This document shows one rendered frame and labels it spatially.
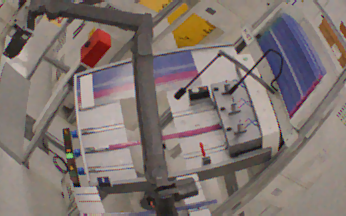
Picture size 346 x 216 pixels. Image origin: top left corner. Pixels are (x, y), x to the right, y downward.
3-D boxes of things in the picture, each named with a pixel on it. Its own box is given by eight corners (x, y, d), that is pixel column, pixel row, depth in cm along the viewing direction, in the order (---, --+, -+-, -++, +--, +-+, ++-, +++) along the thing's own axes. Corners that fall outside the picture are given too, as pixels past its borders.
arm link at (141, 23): (158, 21, 221) (164, 13, 212) (144, 58, 218) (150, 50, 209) (51, 2, 215) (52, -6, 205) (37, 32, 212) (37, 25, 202)
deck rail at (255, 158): (93, 195, 255) (89, 185, 251) (92, 192, 257) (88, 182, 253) (270, 160, 259) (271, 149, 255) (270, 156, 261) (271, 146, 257)
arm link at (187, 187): (145, 172, 213) (150, 170, 204) (183, 162, 216) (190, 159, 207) (159, 205, 212) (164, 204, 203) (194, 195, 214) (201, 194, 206)
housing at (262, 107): (261, 161, 261) (263, 135, 252) (236, 81, 298) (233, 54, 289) (277, 155, 262) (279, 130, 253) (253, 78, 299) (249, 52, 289)
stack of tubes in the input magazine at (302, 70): (289, 116, 251) (322, 74, 240) (256, 40, 289) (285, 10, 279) (303, 128, 258) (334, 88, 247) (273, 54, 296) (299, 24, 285)
